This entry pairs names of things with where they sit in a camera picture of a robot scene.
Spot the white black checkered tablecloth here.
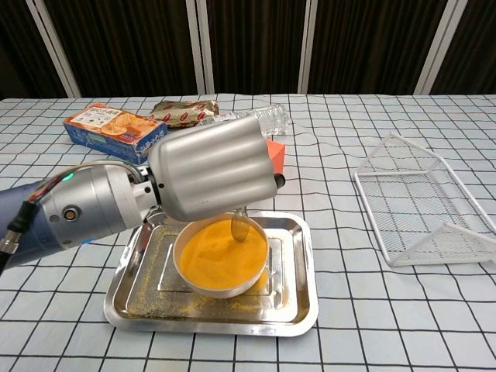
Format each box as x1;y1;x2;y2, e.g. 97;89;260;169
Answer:
0;92;496;372

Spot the white wire mesh basket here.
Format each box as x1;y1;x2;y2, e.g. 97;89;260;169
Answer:
353;131;496;268

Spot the beige round bowl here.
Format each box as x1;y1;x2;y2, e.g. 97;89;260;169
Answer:
172;212;270;299

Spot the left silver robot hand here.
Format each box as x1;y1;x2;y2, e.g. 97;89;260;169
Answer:
146;115;287;222

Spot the small metal spoon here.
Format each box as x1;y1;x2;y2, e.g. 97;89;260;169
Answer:
230;207;251;244

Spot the orange powder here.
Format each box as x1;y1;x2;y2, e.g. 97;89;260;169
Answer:
179;219;268;291

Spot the dark brown curtain panel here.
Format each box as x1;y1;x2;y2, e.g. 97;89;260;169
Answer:
0;0;69;100
207;0;309;95
308;0;447;95
430;0;496;96
43;0;198;98

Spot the orange foam cube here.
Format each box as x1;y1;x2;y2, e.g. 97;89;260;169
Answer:
266;139;287;175

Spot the white partition frame post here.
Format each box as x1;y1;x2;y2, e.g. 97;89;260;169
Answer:
184;0;216;95
25;0;81;98
297;0;325;95
413;0;470;96

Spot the clear plastic water bottle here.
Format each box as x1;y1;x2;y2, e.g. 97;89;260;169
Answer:
195;104;293;139

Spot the rectangular stainless steel tray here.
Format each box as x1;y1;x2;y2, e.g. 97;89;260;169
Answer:
103;211;319;337

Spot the brown foil snack bag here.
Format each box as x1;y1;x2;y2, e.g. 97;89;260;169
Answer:
149;98;220;129

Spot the blue orange snack box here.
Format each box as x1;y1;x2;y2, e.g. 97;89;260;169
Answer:
62;102;170;166

